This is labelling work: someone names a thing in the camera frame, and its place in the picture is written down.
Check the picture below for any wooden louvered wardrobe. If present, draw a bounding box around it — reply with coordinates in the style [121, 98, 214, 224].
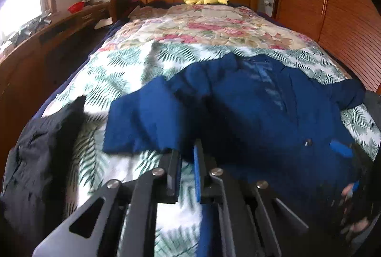
[273, 0, 380, 92]

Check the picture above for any black garment on bed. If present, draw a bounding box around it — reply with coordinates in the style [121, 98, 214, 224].
[1, 96, 86, 250]

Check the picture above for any wooden chair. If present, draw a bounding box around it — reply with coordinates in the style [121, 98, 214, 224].
[109, 0, 130, 23]

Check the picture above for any person's right hand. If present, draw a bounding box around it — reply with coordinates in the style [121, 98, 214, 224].
[339, 181, 370, 235]

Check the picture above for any navy blue suit jacket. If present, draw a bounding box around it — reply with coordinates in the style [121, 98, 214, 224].
[103, 54, 367, 211]

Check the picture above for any floral quilt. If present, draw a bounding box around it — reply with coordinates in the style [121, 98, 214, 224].
[100, 5, 314, 52]

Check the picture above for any long wooden desk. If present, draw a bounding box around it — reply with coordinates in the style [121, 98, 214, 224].
[0, 2, 112, 114]

